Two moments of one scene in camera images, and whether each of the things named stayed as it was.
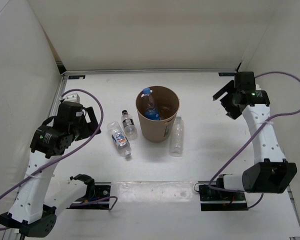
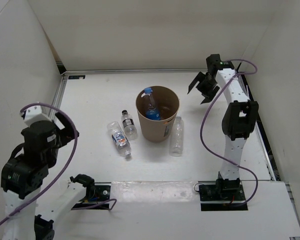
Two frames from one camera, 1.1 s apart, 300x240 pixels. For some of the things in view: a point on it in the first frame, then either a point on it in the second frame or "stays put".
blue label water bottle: [151, 113] stays put
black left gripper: [90, 131] -> [67, 132]
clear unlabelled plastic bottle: [176, 146] stays put
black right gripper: [232, 112] -> [208, 94]
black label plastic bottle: [130, 128] stays put
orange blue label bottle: [119, 138] stays put
